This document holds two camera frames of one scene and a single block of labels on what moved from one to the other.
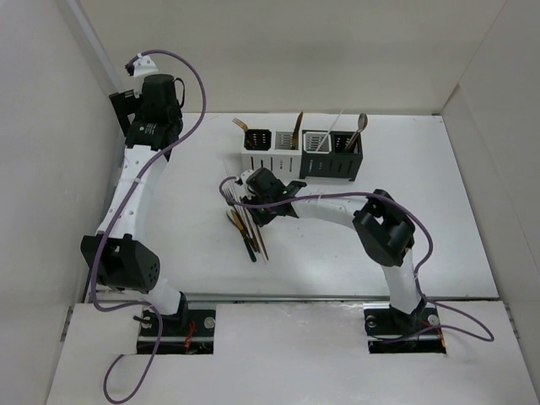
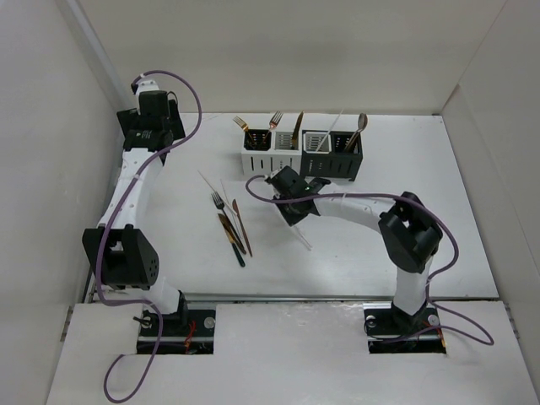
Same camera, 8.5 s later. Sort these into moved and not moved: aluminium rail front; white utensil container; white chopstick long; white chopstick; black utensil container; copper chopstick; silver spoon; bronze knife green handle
Moved: bronze knife green handle; white chopstick long; copper chopstick
Not moved: silver spoon; aluminium rail front; white utensil container; black utensil container; white chopstick
